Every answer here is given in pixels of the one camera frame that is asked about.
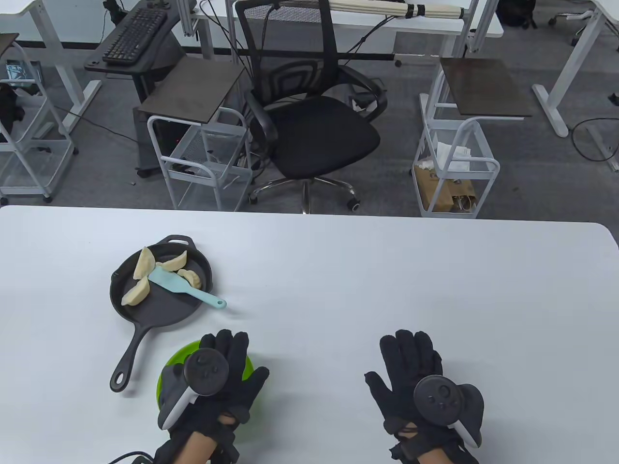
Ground black and white left controller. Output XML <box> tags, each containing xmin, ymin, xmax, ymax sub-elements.
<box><xmin>158</xmin><ymin>348</ymin><xmax>231</xmax><ymax>431</ymax></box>

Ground white paper sheets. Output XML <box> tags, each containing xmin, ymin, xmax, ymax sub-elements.
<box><xmin>435</xmin><ymin>143</ymin><xmax>472</xmax><ymax>171</ymax></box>

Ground black mesh office chair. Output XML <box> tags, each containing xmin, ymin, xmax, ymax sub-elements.
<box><xmin>234</xmin><ymin>0</ymin><xmax>388</xmax><ymax>215</ymax></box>

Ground white desk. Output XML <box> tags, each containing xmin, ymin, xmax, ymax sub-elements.
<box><xmin>0</xmin><ymin>0</ymin><xmax>103</xmax><ymax>138</ymax></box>
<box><xmin>532</xmin><ymin>0</ymin><xmax>619</xmax><ymax>138</ymax></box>
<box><xmin>177</xmin><ymin>0</ymin><xmax>504</xmax><ymax>61</ymax></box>

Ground light blue dessert spatula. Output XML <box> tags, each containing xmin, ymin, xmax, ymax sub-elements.
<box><xmin>147</xmin><ymin>265</ymin><xmax>227</xmax><ymax>310</ymax></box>

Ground black computer tower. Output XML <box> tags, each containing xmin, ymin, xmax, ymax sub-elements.
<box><xmin>134</xmin><ymin>107</ymin><xmax>204</xmax><ymax>178</ymax></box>

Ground white cart with dark top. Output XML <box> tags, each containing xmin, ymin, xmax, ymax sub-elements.
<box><xmin>413</xmin><ymin>57</ymin><xmax>533</xmax><ymax>219</ymax></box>
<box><xmin>0</xmin><ymin>33</ymin><xmax>79</xmax><ymax>203</ymax></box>
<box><xmin>134</xmin><ymin>57</ymin><xmax>255</xmax><ymax>212</ymax></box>

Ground person's right forearm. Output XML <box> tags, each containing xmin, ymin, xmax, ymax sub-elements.
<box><xmin>389</xmin><ymin>435</ymin><xmax>480</xmax><ymax>464</ymax></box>

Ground silver foil packet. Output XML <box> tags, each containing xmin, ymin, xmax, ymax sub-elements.
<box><xmin>5</xmin><ymin>60</ymin><xmax>42</xmax><ymax>95</ymax></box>

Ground black cast iron frying pan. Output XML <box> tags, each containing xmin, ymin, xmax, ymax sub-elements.
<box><xmin>109</xmin><ymin>234</ymin><xmax>214</xmax><ymax>393</ymax></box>

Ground black backpack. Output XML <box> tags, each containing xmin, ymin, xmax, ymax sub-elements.
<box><xmin>496</xmin><ymin>0</ymin><xmax>538</xmax><ymax>29</ymax></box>

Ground person's left hand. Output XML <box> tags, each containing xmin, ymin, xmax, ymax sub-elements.
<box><xmin>181</xmin><ymin>330</ymin><xmax>270</xmax><ymax>438</ymax></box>

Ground black keyboard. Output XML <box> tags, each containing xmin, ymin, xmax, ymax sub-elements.
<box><xmin>102</xmin><ymin>7</ymin><xmax>168</xmax><ymax>66</ymax></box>

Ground black and white controller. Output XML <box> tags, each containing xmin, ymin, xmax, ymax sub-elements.
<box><xmin>413</xmin><ymin>375</ymin><xmax>485</xmax><ymax>448</ymax></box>
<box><xmin>158</xmin><ymin>348</ymin><xmax>231</xmax><ymax>431</ymax></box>

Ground brown paper bag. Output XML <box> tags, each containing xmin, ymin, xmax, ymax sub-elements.
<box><xmin>414</xmin><ymin>163</ymin><xmax>478</xmax><ymax>213</ymax></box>

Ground person's right hand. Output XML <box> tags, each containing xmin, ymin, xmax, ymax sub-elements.
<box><xmin>365</xmin><ymin>330</ymin><xmax>460</xmax><ymax>448</ymax></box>

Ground black and white right controller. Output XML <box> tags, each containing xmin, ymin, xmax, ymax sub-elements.
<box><xmin>413</xmin><ymin>375</ymin><xmax>485</xmax><ymax>448</ymax></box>

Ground pale cream dumpling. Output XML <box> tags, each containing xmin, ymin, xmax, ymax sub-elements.
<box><xmin>177</xmin><ymin>268</ymin><xmax>203</xmax><ymax>291</ymax></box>
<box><xmin>133</xmin><ymin>246</ymin><xmax>156</xmax><ymax>281</ymax></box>
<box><xmin>120</xmin><ymin>277</ymin><xmax>152</xmax><ymax>307</ymax></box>
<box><xmin>155</xmin><ymin>251</ymin><xmax>189</xmax><ymax>273</ymax></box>

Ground person's left forearm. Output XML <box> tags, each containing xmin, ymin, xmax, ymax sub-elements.
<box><xmin>154</xmin><ymin>428</ymin><xmax>241</xmax><ymax>464</ymax></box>

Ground green plastic bowl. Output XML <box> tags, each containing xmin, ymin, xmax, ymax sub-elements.
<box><xmin>156</xmin><ymin>340</ymin><xmax>264</xmax><ymax>426</ymax></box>

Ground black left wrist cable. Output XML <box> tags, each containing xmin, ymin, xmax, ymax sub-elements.
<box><xmin>109</xmin><ymin>450</ymin><xmax>155</xmax><ymax>464</ymax></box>

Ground dark keyboard stand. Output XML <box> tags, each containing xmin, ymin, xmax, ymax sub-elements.
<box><xmin>84</xmin><ymin>0</ymin><xmax>190</xmax><ymax>104</ymax></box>

